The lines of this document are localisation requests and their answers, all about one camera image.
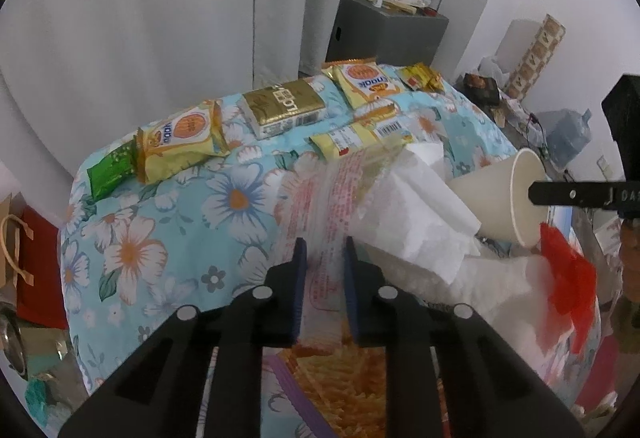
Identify clear red-printed plastic bag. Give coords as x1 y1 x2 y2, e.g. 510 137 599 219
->
272 140 418 354

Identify small green packet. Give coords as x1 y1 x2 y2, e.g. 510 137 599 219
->
87 140 141 201

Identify patterned tall cardboard box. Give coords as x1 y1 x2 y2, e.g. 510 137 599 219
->
507 14 567 100

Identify teal cloth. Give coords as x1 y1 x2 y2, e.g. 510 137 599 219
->
25 375 56 411

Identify dark brown box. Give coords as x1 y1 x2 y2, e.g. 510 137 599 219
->
462 73 501 106

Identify white tissue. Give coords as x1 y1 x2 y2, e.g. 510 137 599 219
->
357 243 576 359
350 143 481 286

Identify gold sachets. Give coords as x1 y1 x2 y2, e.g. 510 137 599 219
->
400 63 445 94

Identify blue water jug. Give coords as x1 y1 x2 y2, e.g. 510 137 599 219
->
545 108 593 166

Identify white paper cup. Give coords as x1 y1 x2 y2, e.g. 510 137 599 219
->
447 147 551 249

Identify grey cabinet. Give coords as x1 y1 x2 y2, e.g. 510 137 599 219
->
325 0 450 71

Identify yellow packet with barcode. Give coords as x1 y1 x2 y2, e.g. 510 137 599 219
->
309 115 418 161

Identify yellow snack packet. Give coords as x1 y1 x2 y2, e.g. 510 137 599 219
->
136 100 232 184
322 59 408 111

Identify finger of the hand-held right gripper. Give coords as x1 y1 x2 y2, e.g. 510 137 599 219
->
529 178 640 219

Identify white floor bag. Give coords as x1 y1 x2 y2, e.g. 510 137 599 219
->
477 55 511 86

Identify metal pot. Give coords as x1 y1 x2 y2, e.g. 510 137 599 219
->
0 303 28 379

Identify snack packet with fries picture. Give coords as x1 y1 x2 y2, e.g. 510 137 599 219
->
262 343 451 438

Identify floral light blue tablecloth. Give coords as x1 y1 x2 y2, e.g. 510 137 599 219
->
59 63 603 438

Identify gold wrapped pack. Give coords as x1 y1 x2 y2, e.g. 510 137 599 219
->
237 78 326 140

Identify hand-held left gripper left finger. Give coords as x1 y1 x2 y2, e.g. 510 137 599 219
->
57 237 308 438

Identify red paper bag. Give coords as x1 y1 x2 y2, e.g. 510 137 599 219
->
20 208 68 331

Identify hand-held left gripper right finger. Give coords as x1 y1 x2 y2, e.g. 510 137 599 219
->
342 237 586 438

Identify grey curtain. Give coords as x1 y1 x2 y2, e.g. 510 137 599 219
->
0 0 516 199

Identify red plastic bag scrap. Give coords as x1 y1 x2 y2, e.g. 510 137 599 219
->
540 223 598 354

